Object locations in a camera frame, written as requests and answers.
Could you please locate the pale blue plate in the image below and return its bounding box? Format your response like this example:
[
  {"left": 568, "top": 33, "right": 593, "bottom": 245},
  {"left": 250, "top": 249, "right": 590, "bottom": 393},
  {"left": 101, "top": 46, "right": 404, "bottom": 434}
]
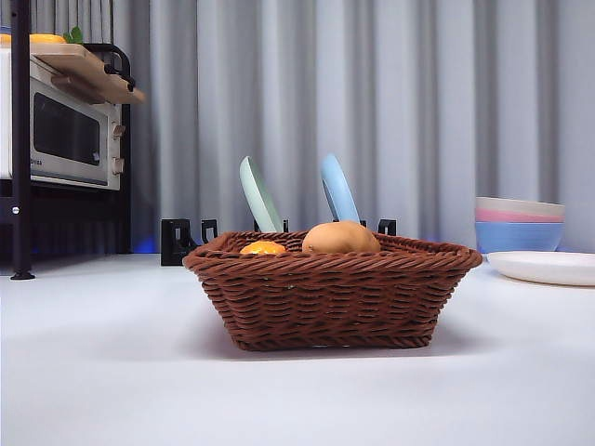
[{"left": 319, "top": 153, "right": 362, "bottom": 224}]

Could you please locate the grey curtain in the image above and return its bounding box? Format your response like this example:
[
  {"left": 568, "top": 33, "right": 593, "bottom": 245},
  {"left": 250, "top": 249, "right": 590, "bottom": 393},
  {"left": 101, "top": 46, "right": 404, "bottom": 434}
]
[{"left": 0, "top": 0, "right": 595, "bottom": 256}]

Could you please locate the brown potato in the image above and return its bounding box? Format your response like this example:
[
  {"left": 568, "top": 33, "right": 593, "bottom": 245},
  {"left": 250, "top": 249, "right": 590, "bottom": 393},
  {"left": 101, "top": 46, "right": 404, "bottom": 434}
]
[{"left": 301, "top": 220, "right": 381, "bottom": 256}]

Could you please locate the white plate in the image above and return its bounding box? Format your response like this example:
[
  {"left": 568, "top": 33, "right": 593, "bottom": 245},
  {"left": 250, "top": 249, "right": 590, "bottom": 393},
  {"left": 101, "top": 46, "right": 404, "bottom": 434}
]
[{"left": 485, "top": 251, "right": 595, "bottom": 287}]

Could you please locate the orange corn cob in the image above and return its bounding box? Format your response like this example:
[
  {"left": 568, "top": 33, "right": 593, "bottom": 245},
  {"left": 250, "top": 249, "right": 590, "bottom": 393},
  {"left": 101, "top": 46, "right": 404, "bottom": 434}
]
[{"left": 239, "top": 241, "right": 287, "bottom": 256}]

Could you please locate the black plate rack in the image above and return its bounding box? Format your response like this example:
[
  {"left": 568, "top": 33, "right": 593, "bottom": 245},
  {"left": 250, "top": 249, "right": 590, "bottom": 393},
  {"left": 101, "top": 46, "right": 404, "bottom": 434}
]
[{"left": 160, "top": 217, "right": 398, "bottom": 267}]

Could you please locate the cream toaster oven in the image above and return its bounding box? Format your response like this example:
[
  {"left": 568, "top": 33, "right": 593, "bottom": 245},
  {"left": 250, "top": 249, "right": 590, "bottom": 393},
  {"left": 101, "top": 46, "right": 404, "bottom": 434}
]
[{"left": 0, "top": 46, "right": 126, "bottom": 191}]

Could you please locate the black curved handle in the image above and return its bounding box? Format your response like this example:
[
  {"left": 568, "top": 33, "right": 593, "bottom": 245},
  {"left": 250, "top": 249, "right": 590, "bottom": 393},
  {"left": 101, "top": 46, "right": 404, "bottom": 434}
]
[{"left": 83, "top": 42, "right": 137, "bottom": 93}]

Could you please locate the wooden cutting board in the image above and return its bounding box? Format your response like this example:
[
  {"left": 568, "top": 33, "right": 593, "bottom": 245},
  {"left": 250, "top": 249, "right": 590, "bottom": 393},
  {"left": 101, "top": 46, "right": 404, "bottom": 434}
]
[{"left": 30, "top": 44, "right": 146, "bottom": 106}]

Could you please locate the brown wicker basket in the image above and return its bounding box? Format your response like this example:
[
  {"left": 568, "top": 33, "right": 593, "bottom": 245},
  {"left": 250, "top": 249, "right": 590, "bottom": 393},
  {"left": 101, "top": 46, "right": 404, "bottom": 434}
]
[{"left": 181, "top": 230, "right": 483, "bottom": 352}]

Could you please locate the pale green plate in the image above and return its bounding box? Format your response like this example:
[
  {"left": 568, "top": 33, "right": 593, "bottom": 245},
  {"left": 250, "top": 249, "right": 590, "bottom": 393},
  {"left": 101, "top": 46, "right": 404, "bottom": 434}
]
[{"left": 238, "top": 155, "right": 284, "bottom": 233}]

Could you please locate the yellow fruit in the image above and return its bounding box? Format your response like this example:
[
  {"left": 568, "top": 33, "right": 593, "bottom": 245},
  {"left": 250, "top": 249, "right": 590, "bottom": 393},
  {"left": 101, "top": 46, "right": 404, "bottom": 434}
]
[{"left": 0, "top": 32, "right": 67, "bottom": 46}]

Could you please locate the pink bowl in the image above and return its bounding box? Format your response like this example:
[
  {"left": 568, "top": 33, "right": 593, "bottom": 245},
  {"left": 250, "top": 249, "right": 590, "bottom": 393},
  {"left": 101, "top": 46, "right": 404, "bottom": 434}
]
[{"left": 474, "top": 207, "right": 565, "bottom": 224}]

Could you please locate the black metal shelf frame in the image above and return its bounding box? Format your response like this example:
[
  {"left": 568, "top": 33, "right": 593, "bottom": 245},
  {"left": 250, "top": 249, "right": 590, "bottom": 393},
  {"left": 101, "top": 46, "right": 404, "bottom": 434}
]
[{"left": 0, "top": 0, "right": 134, "bottom": 281}]

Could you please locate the blue bowl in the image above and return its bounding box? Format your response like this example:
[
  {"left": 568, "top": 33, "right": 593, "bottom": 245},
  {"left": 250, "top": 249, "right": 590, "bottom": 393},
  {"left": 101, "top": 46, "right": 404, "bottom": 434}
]
[{"left": 474, "top": 220, "right": 565, "bottom": 255}]

